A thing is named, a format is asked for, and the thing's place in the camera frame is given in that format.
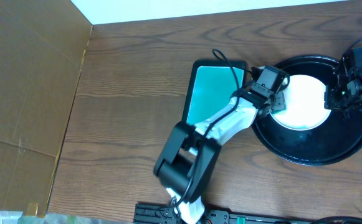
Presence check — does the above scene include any white plate with green stain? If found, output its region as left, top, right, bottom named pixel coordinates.
left=270, top=75, right=331, bottom=131

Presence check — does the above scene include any round black tray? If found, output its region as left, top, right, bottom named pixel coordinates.
left=252, top=55, right=362, bottom=166

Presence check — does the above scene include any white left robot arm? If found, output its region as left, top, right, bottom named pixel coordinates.
left=153, top=82, right=287, bottom=223

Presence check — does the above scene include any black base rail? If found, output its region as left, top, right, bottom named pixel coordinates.
left=133, top=203, right=362, bottom=224

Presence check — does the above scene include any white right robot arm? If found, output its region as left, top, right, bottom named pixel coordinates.
left=324, top=66, right=362, bottom=111

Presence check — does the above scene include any brown cardboard panel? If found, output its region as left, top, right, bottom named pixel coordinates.
left=0, top=0, right=92, bottom=216

